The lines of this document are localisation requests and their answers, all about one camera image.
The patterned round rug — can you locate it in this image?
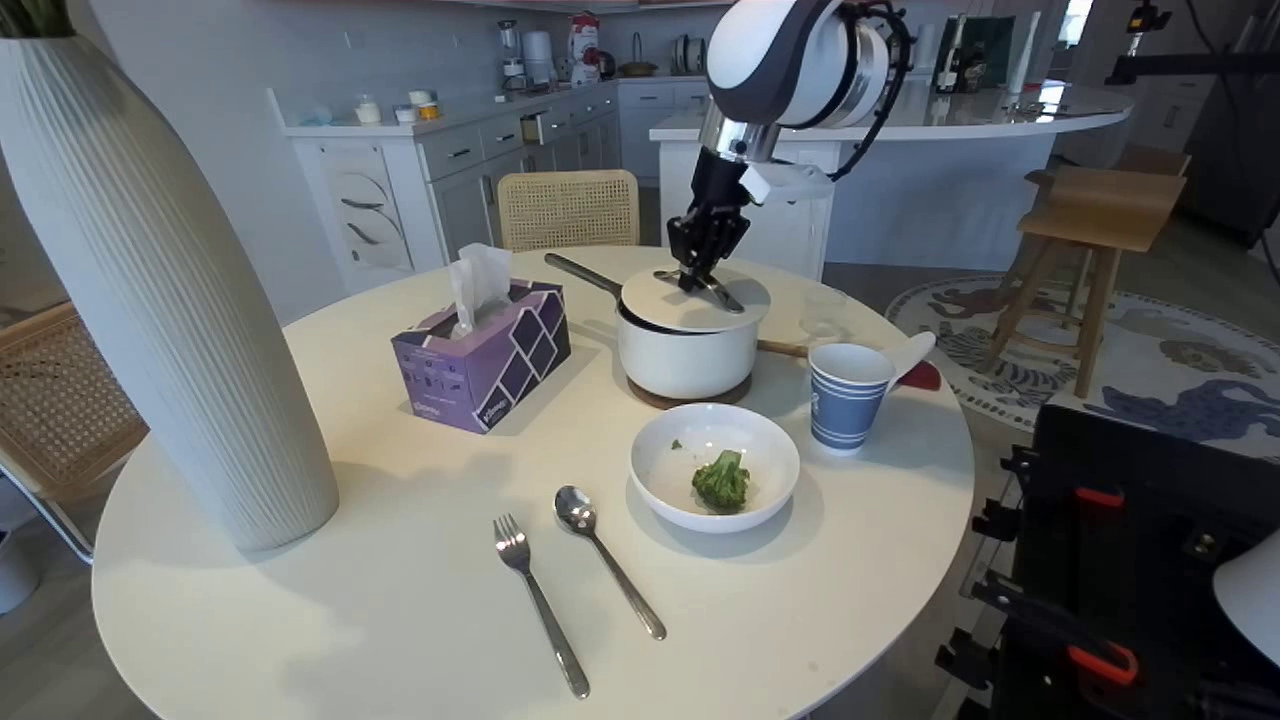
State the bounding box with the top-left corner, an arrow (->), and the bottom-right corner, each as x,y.
889,281 -> 1280,460

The blue striped paper cup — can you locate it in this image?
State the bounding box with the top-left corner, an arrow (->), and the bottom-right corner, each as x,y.
810,343 -> 897,450

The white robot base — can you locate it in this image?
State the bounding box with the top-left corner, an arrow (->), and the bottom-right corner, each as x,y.
1211,529 -> 1280,669

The tall grey ribbed vase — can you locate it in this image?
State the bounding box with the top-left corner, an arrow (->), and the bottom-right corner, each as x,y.
0,34 -> 342,551

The silver spoon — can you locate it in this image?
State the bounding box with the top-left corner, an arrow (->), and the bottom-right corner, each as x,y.
551,485 -> 669,639

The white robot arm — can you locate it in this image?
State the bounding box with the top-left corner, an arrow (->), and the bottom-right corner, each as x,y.
669,0 -> 914,290

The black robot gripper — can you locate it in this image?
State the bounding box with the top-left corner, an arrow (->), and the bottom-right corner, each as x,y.
669,152 -> 747,286

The black perforated workbench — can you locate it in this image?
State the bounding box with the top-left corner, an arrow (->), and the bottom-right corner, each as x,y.
937,408 -> 1280,720

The wicker chair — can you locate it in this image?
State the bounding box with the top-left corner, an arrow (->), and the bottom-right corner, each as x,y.
498,169 -> 639,250
0,303 -> 148,565

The silver fork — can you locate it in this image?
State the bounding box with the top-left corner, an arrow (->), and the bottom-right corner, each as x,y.
492,516 -> 593,696

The white kitchen cabinet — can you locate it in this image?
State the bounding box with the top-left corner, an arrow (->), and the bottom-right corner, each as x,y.
265,81 -> 624,295

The white pot with long handle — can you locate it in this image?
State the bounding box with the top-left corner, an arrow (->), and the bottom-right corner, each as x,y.
547,250 -> 764,383

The white kitchen island counter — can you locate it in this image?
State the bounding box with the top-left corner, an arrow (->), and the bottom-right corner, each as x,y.
643,81 -> 1138,281

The round wooden trivet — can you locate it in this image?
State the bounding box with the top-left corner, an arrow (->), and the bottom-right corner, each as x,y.
630,375 -> 754,408

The white ceramic bowl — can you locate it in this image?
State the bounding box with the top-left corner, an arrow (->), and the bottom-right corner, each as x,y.
633,405 -> 802,534

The purple tissue box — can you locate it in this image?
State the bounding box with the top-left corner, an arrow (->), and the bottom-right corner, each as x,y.
391,245 -> 572,433

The wooden bar stool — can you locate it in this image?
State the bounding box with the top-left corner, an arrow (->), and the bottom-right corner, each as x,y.
994,148 -> 1192,396

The green broccoli piece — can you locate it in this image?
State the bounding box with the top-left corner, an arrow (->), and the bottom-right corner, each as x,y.
692,450 -> 747,516

